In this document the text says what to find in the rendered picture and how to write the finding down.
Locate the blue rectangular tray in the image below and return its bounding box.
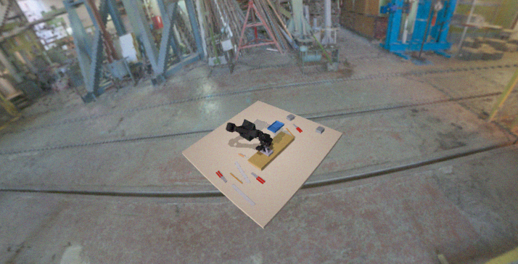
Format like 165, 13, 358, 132
267, 121, 284, 133

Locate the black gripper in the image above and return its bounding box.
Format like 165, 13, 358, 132
256, 139, 266, 152

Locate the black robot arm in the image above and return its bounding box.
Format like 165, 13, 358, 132
226, 123, 272, 147

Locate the tan panel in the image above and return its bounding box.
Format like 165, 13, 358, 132
247, 131, 295, 171

